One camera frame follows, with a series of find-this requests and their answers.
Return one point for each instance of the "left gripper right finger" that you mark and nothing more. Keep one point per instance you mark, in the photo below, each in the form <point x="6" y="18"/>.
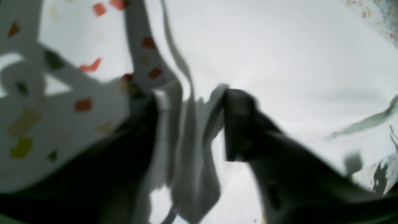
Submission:
<point x="295" y="186"/>

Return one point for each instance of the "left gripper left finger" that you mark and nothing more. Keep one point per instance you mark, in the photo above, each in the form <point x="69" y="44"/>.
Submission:
<point x="97" y="186"/>

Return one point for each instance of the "white T-shirt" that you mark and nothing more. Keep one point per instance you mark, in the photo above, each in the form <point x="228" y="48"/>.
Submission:
<point x="320" y="74"/>

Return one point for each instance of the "terrazzo patterned tablecloth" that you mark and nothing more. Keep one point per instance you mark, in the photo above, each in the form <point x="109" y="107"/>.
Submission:
<point x="71" y="72"/>

